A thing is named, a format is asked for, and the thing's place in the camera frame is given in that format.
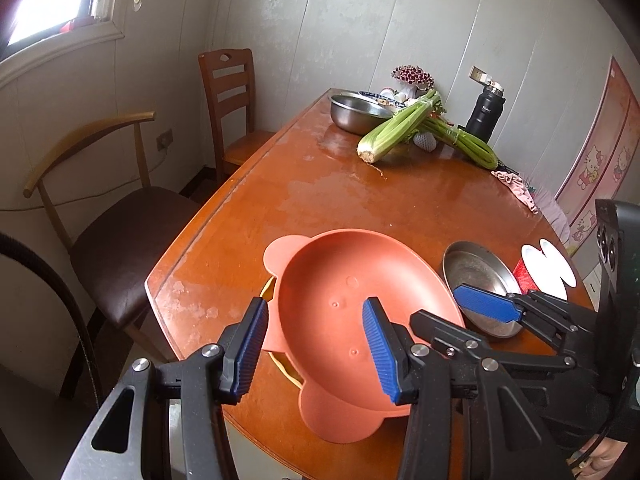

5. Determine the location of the person's right hand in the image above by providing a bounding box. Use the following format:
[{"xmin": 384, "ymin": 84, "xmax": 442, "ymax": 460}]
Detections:
[{"xmin": 582, "ymin": 437, "xmax": 628, "ymax": 480}]

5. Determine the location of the thick celery bunch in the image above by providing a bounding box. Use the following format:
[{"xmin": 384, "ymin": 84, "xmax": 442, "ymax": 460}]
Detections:
[{"xmin": 356, "ymin": 90, "xmax": 443, "ymax": 165}]

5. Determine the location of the armchair with brown seat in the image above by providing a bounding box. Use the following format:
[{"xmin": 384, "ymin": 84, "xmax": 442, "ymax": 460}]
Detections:
[{"xmin": 22, "ymin": 111, "xmax": 201, "ymax": 361}]

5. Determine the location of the thin celery bunch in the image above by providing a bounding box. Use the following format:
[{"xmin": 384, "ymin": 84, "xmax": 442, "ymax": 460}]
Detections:
[{"xmin": 425, "ymin": 117, "xmax": 501, "ymax": 170}]

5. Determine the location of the black cable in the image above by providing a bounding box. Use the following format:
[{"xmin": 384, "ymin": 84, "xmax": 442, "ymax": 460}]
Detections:
[{"xmin": 0, "ymin": 231, "xmax": 103, "ymax": 411}]

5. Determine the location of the red printed paper bowl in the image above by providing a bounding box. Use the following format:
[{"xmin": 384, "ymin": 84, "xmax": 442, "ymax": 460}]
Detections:
[{"xmin": 514, "ymin": 244, "xmax": 568, "ymax": 301}]

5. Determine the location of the black thermos bottle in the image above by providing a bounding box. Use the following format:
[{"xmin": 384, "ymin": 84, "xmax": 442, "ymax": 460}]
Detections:
[{"xmin": 465, "ymin": 80, "xmax": 506, "ymax": 145}]

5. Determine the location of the wooden slat-back chair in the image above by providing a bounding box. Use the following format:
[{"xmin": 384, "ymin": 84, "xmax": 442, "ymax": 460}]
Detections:
[{"xmin": 198, "ymin": 48, "xmax": 277, "ymax": 186}]

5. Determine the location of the flower-pattern object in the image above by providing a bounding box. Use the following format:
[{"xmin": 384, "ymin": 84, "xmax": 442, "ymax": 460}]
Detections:
[{"xmin": 391, "ymin": 65, "xmax": 435, "ymax": 98}]

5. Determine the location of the stainless steel plate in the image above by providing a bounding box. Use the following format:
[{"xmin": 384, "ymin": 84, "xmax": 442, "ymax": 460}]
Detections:
[{"xmin": 441, "ymin": 241, "xmax": 523, "ymax": 342}]

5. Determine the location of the stainless steel bowl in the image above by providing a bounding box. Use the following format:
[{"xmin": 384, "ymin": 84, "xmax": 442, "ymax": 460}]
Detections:
[{"xmin": 329, "ymin": 94, "xmax": 396, "ymax": 136}]

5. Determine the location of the orange bear-shaped plate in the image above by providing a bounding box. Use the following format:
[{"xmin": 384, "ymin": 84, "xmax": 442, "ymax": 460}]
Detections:
[{"xmin": 263, "ymin": 229, "xmax": 468, "ymax": 445}]

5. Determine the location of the blue patterned plate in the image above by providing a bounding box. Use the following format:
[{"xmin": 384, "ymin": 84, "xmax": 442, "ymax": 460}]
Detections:
[{"xmin": 357, "ymin": 90, "xmax": 406, "ymax": 111}]

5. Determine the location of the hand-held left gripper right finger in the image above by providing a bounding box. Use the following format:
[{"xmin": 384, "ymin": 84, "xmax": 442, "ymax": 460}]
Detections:
[{"xmin": 361, "ymin": 297, "xmax": 573, "ymax": 480}]

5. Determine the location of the window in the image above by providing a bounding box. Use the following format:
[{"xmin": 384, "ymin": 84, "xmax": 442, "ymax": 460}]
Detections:
[{"xmin": 0, "ymin": 0, "xmax": 126, "ymax": 56}]

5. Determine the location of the yellow-rim bowl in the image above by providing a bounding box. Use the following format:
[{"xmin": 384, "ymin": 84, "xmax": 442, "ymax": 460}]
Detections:
[{"xmin": 259, "ymin": 276, "xmax": 304, "ymax": 390}]

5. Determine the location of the pink cloth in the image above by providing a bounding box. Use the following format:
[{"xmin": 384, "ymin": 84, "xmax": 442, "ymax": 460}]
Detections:
[{"xmin": 491, "ymin": 169, "xmax": 540, "ymax": 213}]

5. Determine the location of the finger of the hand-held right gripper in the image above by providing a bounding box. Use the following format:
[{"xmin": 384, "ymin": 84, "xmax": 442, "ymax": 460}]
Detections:
[
  {"xmin": 452, "ymin": 284, "xmax": 601, "ymax": 356},
  {"xmin": 410, "ymin": 310, "xmax": 596, "ymax": 376}
]

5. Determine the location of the lavender garment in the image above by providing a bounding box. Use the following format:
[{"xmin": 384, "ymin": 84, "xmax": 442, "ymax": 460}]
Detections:
[{"xmin": 530, "ymin": 187, "xmax": 571, "ymax": 246}]

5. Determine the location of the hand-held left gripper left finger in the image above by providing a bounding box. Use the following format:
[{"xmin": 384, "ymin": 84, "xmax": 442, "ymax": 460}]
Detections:
[{"xmin": 60, "ymin": 297, "xmax": 271, "ymax": 480}]

